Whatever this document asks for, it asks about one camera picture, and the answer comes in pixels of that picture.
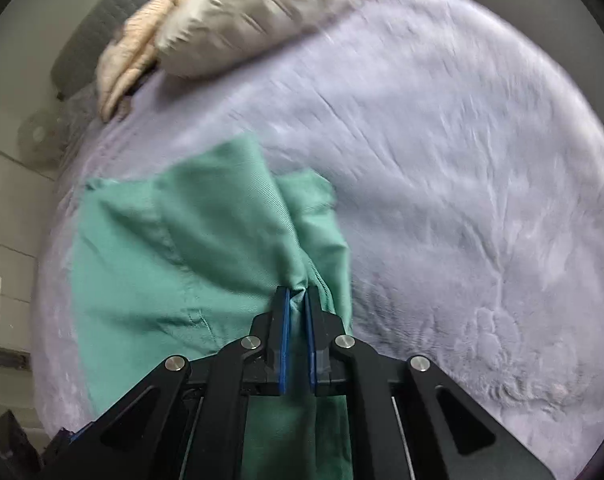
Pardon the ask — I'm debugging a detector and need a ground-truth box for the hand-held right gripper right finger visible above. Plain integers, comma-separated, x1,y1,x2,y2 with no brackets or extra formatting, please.
304,285,555,480

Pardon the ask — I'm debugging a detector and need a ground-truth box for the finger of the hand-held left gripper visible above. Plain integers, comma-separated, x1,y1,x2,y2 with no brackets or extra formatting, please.
42,426,90,467

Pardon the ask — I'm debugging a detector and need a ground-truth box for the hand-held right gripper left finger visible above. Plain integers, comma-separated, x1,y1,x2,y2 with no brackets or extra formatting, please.
42,286,290,480

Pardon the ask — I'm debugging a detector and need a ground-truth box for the green jacket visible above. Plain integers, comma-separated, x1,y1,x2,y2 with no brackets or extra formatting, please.
69,134,355,480

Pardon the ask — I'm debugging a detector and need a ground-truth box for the lavender plush blanket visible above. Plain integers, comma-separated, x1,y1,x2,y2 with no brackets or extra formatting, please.
32,0,604,480

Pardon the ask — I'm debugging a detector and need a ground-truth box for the grey cloth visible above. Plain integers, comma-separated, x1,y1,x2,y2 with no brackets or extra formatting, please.
57,82,133,153

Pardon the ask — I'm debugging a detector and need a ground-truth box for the small white fan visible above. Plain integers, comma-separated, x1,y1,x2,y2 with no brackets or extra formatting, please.
16,112,59,166

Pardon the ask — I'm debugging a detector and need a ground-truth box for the beige crumpled cloth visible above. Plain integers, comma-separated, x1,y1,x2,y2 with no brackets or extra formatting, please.
96,0,203,123

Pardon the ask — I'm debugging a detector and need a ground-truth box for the cream pillow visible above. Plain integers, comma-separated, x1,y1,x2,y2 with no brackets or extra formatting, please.
154,0,383,80

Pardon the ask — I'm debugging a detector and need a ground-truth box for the grey padded headboard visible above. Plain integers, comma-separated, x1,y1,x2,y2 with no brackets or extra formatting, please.
51,0,243,102

